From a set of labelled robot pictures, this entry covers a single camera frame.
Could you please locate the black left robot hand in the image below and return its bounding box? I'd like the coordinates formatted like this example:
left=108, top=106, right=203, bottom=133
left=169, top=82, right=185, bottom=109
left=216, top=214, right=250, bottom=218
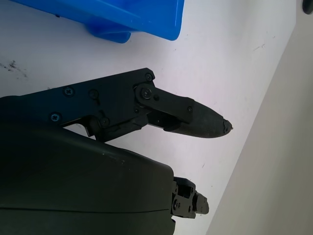
left=302, top=0, right=313, bottom=15

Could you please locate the blue plastic tray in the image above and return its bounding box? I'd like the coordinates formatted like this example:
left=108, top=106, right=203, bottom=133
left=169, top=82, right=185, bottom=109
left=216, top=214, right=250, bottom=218
left=9, top=0, right=185, bottom=45

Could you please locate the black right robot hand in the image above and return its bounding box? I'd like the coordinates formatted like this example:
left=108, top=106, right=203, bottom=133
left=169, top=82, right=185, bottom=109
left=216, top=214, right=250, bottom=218
left=0, top=68, right=234, bottom=235

